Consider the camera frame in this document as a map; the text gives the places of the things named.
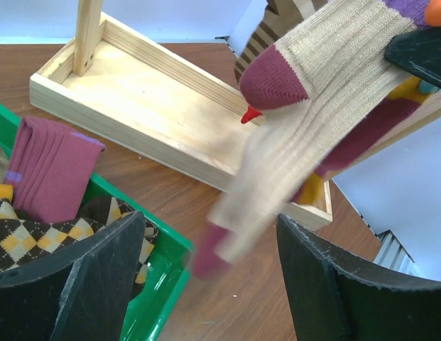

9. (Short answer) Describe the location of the wooden hanger stand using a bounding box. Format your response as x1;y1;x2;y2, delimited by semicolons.
29;0;441;232

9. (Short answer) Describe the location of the green plastic tray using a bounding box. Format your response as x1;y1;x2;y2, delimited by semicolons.
0;97;195;341

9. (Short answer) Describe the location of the orange plastic clothes peg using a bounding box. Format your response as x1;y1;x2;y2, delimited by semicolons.
425;0;441;27

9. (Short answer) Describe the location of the brown striped sock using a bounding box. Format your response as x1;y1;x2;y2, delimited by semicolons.
234;0;327;82

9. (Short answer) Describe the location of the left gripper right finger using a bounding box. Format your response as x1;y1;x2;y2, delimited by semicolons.
276;215;441;341

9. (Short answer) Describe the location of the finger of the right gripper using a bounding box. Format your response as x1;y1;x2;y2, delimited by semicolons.
384;27;441;89

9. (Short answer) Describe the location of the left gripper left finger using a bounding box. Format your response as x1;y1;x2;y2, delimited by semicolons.
0;212;146;340

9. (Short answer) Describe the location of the teal plastic clothes peg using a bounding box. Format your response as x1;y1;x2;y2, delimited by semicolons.
418;80;439;95

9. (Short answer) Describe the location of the cream maroon purple sock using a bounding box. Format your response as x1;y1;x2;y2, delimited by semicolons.
191;1;428;278

